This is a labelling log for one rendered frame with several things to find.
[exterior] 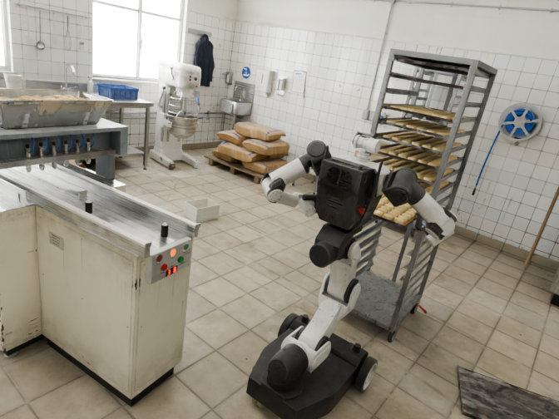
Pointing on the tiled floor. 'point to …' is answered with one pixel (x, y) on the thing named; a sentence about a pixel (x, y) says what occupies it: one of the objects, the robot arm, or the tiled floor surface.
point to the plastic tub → (201, 209)
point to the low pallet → (234, 167)
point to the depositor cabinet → (24, 264)
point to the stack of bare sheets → (501, 399)
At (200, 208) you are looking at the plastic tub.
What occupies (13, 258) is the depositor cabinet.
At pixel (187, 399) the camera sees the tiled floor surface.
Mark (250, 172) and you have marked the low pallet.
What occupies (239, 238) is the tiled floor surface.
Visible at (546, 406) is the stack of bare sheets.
